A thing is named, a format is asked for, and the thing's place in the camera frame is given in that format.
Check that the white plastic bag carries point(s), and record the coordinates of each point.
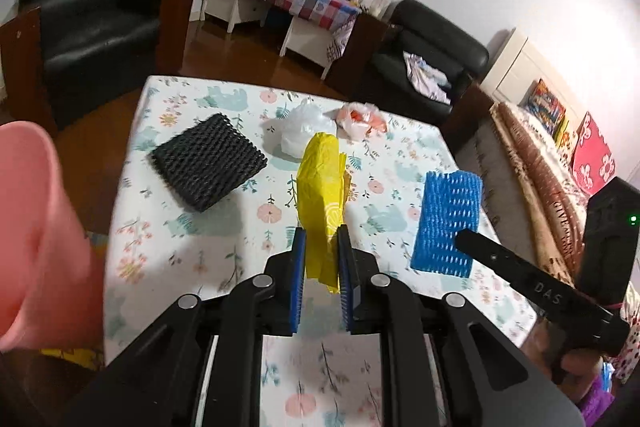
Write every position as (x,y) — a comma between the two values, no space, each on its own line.
(300,126)

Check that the checkered cloth white bench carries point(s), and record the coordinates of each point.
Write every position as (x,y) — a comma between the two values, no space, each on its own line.
(313,31)

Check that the pink plastic bin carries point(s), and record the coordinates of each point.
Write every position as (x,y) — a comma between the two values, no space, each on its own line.
(51,279)

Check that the black leather armchair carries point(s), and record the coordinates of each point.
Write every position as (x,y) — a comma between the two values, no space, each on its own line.
(62,59)
(372,67)

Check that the red floral pillow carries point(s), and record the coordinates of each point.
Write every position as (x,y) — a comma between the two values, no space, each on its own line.
(593,164)

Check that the cloth on armchair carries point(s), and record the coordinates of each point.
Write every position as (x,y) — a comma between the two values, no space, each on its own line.
(430,82)

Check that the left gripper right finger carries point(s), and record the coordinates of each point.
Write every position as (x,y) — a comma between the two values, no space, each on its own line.
(361,301)

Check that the blue foam net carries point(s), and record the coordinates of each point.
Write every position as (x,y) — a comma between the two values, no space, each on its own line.
(451,203)

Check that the colourful picture pillow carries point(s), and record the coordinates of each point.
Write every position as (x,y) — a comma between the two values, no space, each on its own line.
(546,107)

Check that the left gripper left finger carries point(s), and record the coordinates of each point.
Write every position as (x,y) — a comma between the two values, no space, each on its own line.
(282,311)

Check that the yellow paper trash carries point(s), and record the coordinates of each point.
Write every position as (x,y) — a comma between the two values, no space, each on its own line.
(322,187)

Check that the yellow plastic stool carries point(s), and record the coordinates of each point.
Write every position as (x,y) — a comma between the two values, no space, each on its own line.
(88,358)

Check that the black foam net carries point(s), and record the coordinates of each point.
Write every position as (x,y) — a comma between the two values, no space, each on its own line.
(207,162)

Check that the right hand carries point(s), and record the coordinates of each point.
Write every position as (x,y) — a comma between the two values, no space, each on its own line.
(582,366)

